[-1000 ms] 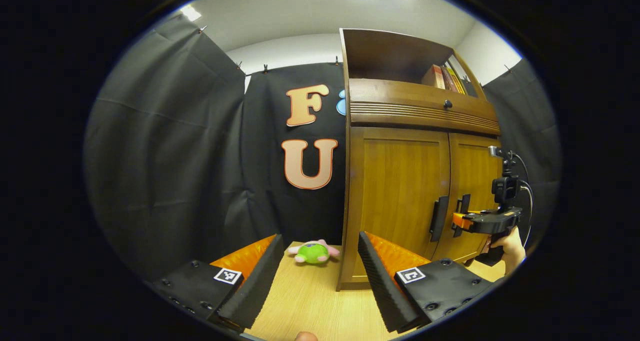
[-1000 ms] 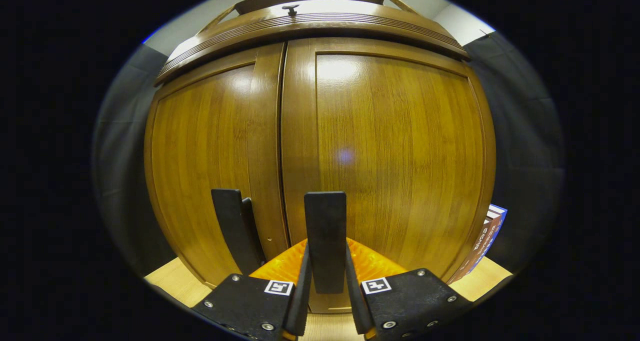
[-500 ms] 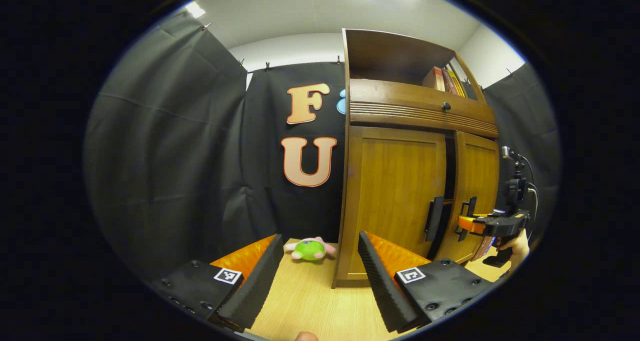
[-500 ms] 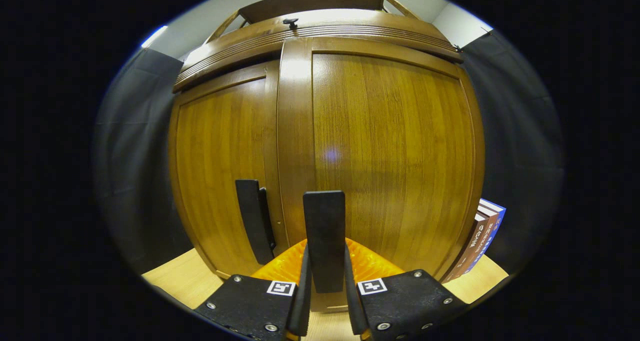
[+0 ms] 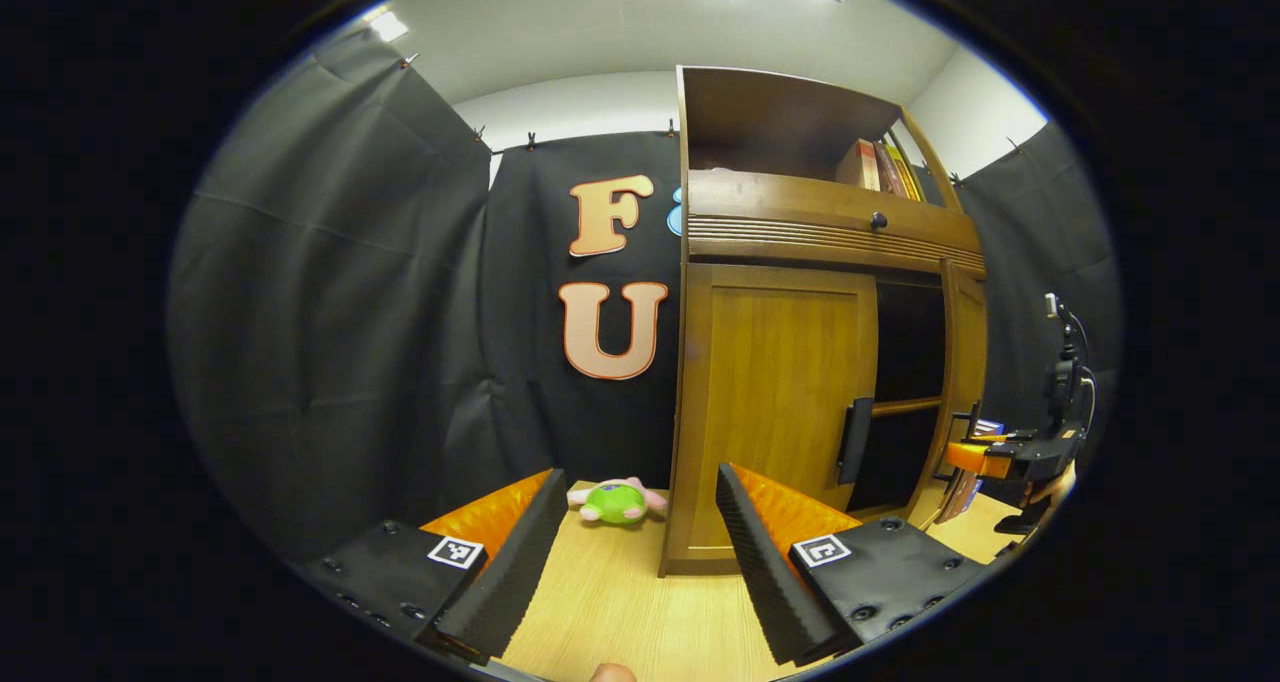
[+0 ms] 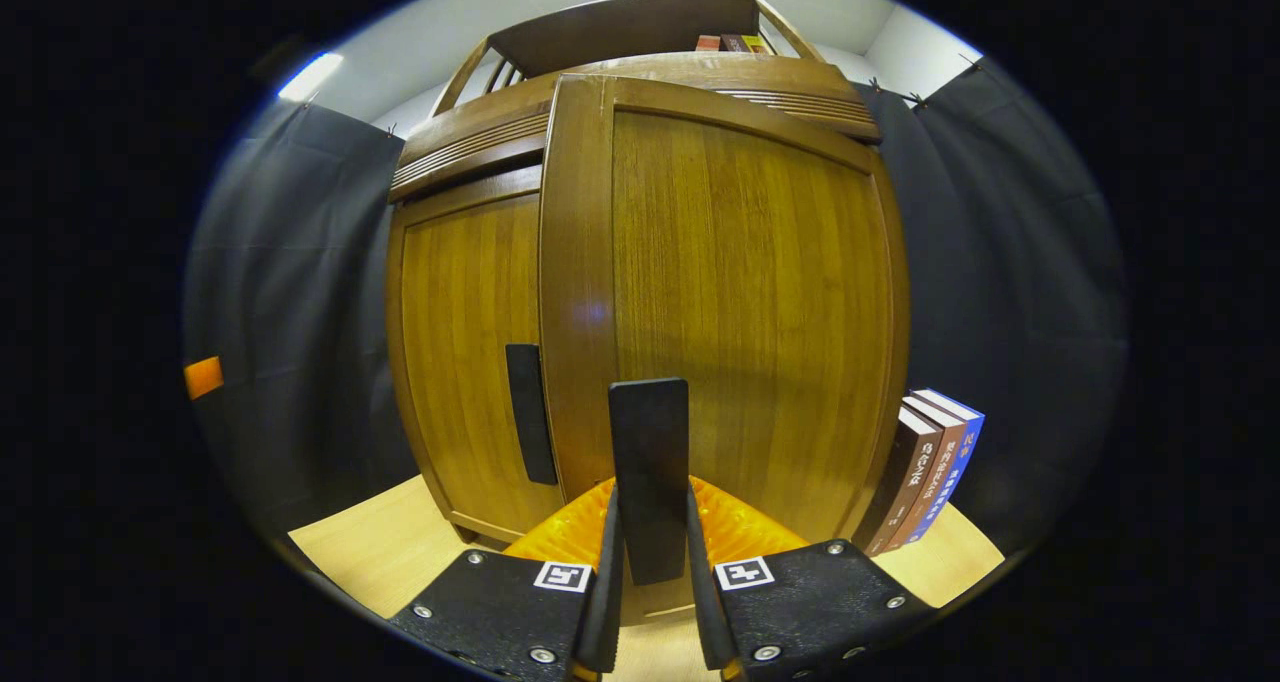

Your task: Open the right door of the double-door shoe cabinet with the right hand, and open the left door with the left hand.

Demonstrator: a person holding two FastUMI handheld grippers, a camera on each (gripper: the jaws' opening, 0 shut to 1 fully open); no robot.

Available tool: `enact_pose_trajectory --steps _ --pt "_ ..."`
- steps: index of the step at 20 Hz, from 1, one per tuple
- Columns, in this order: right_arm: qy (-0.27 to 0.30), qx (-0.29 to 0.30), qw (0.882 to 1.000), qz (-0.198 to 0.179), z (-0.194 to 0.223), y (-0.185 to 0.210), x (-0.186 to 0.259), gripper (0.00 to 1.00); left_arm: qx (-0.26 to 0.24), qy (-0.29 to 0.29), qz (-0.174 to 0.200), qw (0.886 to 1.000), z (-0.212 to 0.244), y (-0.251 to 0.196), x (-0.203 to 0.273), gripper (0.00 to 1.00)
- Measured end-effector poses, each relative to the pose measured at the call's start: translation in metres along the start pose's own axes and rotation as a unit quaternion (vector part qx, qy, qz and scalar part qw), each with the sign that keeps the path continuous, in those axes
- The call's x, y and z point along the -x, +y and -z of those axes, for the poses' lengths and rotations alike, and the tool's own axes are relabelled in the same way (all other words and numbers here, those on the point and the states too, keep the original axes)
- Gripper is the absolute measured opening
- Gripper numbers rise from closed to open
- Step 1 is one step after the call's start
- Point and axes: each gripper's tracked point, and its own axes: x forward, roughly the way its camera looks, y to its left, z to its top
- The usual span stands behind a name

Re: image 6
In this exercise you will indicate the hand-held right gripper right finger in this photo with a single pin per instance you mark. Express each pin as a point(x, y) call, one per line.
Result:
point(705, 602)

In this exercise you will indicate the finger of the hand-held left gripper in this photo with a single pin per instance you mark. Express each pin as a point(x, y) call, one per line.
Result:
point(203, 377)

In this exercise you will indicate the black backdrop cloth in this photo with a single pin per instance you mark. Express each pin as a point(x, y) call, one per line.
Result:
point(300, 292)

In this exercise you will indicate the wooden double-door shoe cabinet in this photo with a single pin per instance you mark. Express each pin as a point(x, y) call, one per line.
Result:
point(620, 32)

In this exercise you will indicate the blue book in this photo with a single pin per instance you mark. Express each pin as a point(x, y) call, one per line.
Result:
point(965, 442)

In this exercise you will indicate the wooden cabinet door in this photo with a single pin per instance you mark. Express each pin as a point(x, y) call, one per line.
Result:
point(460, 342)
point(750, 312)

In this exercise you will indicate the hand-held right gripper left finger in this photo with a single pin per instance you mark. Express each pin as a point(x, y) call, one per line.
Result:
point(605, 602)

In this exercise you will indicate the dark brown book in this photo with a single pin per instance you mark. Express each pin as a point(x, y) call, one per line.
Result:
point(905, 482)

